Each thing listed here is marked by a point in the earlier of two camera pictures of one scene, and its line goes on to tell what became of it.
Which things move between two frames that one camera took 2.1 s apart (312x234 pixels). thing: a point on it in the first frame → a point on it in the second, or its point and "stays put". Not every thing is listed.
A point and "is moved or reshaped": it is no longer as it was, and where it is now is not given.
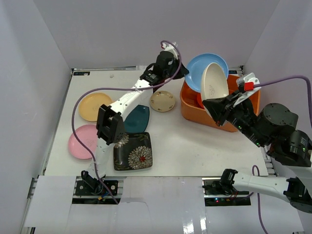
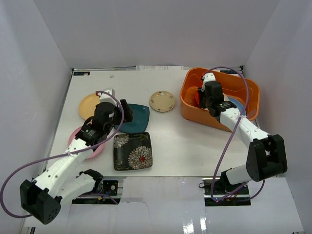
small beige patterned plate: [162, 101] stays put
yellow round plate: [89, 105] stays put
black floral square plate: [134, 151] stays put
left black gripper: [179, 71] → [124, 110]
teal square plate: [137, 120] stays put
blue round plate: [196, 66] is moved or reshaped
